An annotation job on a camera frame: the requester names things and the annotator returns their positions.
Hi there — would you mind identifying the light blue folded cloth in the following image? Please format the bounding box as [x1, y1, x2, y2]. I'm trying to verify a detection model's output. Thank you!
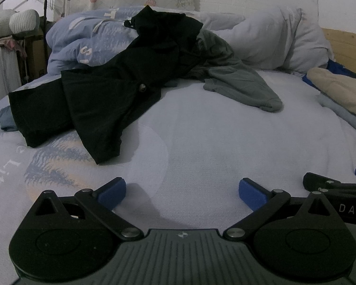
[317, 93, 356, 138]

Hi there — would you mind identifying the pink cloth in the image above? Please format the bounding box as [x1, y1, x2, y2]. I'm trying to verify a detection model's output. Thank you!
[0, 35, 28, 60]

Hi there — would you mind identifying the grey shirt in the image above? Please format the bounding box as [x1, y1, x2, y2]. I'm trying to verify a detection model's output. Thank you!
[190, 30, 283, 113]

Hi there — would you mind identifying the blue printed quilt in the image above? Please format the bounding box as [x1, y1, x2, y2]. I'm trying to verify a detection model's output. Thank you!
[45, 5, 146, 75]

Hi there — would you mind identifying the wooden headboard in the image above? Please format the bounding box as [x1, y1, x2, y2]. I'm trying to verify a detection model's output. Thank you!
[320, 27, 356, 79]

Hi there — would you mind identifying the black shirt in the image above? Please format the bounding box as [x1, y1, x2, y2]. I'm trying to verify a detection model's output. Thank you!
[8, 5, 204, 165]

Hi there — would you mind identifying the white duvet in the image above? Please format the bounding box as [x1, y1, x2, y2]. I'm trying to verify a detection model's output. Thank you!
[193, 6, 336, 75]

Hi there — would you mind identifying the beige folded cloth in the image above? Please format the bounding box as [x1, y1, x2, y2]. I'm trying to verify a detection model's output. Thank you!
[307, 67, 356, 122]

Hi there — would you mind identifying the dark blue cloth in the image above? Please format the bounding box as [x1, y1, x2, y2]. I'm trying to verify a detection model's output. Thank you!
[302, 59, 356, 86]

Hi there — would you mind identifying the printed blue bedsheet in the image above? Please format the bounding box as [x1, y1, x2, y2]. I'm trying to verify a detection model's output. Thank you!
[0, 65, 356, 285]

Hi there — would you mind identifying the blue-grey garment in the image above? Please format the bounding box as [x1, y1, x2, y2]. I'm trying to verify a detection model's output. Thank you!
[0, 105, 18, 133]

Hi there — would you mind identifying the white knit cushion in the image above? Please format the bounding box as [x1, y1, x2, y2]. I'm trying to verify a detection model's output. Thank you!
[9, 9, 40, 34]

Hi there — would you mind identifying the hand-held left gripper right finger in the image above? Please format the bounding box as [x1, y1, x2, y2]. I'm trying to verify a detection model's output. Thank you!
[222, 177, 349, 241]

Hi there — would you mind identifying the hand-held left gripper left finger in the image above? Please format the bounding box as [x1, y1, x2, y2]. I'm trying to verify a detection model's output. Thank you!
[18, 177, 145, 241]

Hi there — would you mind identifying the white plush pillow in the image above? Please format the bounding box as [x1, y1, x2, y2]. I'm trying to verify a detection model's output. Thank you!
[0, 9, 17, 38]

